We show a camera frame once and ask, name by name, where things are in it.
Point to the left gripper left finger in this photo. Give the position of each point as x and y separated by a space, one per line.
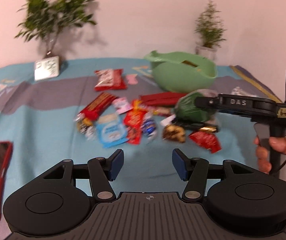
101 172

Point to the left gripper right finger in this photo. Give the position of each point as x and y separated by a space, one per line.
194 171

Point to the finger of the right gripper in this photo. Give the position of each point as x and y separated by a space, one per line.
204 102

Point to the green snack packet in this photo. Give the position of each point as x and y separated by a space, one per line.
185 108

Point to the small red packet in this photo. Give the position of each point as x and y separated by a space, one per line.
206 140

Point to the light blue snack packet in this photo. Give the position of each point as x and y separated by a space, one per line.
111 130

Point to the nut date clear-wrapped snack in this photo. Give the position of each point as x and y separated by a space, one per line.
174 133

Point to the long dark red packet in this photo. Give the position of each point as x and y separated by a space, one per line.
164 99

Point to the red orange candy packet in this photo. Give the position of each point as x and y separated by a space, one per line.
133 122

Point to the long red snack bar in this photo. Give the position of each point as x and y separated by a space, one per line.
95 108

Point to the blue foil chocolate ball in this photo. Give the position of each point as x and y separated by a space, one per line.
149 126

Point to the pink white small packet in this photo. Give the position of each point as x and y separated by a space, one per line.
122 105

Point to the green plastic bowl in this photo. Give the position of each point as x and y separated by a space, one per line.
181 72

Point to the thin plant in glass jar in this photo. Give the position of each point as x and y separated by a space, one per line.
210 29

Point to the small pink candy wrapper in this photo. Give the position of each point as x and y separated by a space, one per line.
131 79

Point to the blue grey table cloth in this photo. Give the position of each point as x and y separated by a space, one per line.
38 118

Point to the red white snack bag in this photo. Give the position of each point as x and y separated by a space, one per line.
110 79

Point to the white digital clock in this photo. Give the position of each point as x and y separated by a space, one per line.
46 68

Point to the leafy potted plant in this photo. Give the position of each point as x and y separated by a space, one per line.
46 20

